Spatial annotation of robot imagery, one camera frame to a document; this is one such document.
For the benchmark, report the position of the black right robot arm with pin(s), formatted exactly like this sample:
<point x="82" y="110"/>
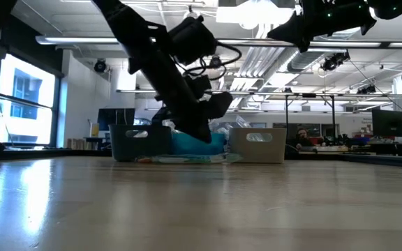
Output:
<point x="396" y="7"/>

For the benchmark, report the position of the silver ventilation duct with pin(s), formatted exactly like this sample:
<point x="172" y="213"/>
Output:
<point x="302" y="59"/>

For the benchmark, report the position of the black ceiling camera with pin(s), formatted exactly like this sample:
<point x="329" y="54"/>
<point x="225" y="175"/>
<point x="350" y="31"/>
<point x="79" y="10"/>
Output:
<point x="215" y="62"/>
<point x="333" y="62"/>
<point x="100" y="65"/>
<point x="366" y="89"/>

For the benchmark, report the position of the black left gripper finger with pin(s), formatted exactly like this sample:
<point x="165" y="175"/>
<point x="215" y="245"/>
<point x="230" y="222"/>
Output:
<point x="218" y="104"/>
<point x="194" y="122"/>

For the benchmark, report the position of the blue plastic bin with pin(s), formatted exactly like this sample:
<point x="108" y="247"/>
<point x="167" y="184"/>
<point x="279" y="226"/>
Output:
<point x="187" y="146"/>

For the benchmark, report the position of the blue storage crate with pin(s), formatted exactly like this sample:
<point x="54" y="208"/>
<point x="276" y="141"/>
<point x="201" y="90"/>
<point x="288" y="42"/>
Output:
<point x="361" y="140"/>

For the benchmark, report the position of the black computer monitor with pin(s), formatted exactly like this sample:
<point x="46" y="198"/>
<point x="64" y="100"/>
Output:
<point x="112" y="118"/>
<point x="391" y="122"/>

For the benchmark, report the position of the person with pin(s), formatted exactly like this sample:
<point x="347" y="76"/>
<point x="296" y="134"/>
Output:
<point x="302" y="136"/>

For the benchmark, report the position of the large window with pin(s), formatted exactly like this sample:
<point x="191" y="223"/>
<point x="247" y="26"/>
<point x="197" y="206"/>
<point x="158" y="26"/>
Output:
<point x="30" y="104"/>

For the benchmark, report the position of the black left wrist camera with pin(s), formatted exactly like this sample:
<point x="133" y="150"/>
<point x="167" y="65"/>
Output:
<point x="192" y="38"/>

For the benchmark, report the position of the grey plastic bin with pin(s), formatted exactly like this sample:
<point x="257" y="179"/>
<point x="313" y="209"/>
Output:
<point x="117" y="150"/>

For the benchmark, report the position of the white ceiling unit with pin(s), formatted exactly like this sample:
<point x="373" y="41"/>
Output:
<point x="253" y="15"/>

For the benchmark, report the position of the yellow box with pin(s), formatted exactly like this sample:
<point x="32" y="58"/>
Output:
<point x="94" y="129"/>

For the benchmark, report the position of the black aluminium frame rail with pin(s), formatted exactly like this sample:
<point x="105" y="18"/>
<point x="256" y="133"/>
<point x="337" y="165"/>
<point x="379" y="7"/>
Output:
<point x="396" y="161"/>
<point x="30" y="153"/>

